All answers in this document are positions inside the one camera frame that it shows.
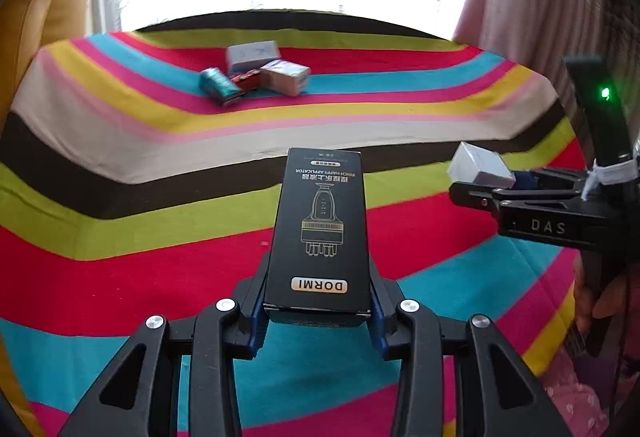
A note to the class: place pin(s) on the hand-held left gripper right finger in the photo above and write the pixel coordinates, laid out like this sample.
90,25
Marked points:
377,332

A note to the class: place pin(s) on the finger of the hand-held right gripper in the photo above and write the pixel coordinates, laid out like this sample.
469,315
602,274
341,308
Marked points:
475,194

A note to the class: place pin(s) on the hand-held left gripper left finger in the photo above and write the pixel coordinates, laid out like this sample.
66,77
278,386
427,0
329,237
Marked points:
256,327

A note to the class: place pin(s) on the small white box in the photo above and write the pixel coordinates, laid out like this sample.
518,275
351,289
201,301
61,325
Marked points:
480,167

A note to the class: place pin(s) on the black cardboard box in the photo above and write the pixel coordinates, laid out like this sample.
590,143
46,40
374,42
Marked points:
317,237

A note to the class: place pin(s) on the person's right hand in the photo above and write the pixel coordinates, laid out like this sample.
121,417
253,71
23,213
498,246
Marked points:
617,292

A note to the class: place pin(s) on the striped colourful blanket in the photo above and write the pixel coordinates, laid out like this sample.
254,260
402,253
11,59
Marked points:
150,197

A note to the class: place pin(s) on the pink printed cloth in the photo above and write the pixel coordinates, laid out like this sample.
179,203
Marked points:
575,397

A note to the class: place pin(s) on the white printed cardboard box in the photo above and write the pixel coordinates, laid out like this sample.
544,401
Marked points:
285,76

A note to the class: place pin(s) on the teal box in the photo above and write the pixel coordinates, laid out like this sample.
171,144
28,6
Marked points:
220,86

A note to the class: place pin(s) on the small red box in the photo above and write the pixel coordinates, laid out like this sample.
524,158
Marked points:
246,78

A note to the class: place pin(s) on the grey-white cardboard box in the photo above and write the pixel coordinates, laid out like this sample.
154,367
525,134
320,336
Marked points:
252,53

